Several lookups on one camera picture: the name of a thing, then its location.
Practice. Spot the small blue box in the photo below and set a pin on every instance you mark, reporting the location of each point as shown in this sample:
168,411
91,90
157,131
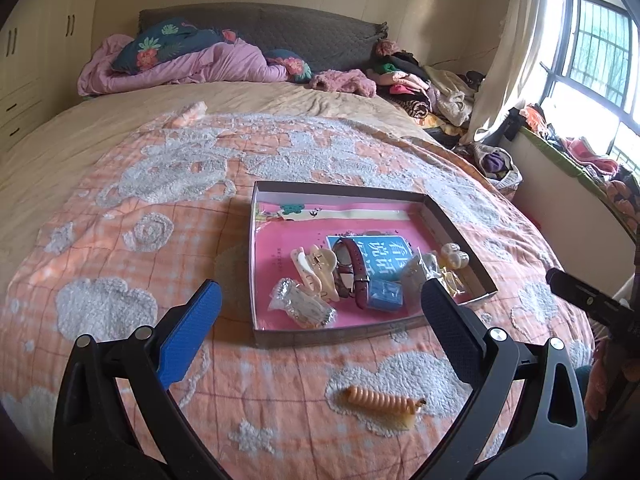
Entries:
385,296

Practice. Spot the cream curtain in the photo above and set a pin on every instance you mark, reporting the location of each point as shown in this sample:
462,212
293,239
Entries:
511,68

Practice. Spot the pink crumpled blanket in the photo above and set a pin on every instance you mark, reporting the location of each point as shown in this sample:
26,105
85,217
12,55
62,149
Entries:
220,62

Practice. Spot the dark grey headboard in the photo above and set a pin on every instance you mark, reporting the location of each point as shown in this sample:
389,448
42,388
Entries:
326,41

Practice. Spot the bag with purple cloth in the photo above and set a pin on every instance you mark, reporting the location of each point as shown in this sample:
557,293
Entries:
498,167

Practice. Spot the clear bag yellow jewelry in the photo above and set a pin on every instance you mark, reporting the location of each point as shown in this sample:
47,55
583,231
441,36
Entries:
451,282

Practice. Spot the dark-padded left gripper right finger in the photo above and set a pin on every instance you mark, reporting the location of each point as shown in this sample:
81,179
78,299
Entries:
524,417

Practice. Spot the shallow cardboard box pink-lined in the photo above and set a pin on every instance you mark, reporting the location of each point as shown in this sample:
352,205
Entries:
389,227

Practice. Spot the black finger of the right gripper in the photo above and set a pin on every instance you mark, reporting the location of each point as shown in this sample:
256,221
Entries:
621,321

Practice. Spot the white cream hair clip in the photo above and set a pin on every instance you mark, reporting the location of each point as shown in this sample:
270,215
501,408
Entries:
454,257

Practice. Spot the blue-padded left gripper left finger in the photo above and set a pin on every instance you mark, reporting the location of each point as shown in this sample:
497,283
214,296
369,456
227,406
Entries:
92,435

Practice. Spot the maroon leather watch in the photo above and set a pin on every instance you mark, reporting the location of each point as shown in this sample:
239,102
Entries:
351,277

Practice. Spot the pile of clothes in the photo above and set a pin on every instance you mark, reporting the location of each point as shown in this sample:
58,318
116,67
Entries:
438,101

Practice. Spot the dark floral pillow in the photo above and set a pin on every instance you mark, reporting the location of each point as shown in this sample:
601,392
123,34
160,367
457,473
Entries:
166,41

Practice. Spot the clear bag silver jewelry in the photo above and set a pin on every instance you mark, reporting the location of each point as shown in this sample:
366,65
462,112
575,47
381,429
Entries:
306,310

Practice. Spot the clear bag of earrings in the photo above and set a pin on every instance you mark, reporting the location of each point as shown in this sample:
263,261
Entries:
420,269

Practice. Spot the cream wardrobe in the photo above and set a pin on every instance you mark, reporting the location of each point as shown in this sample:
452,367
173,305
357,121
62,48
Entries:
44,46

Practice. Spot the clothes on window sill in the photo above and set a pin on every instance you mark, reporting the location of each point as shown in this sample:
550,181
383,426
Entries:
611,182

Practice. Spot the window with metal grille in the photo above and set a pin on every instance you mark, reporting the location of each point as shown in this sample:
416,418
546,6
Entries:
590,54

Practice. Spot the tan bed sheet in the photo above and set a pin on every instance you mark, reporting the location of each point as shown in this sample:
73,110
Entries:
125,124

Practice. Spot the beige hair claw clip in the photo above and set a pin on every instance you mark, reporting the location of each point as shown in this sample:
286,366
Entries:
315,267

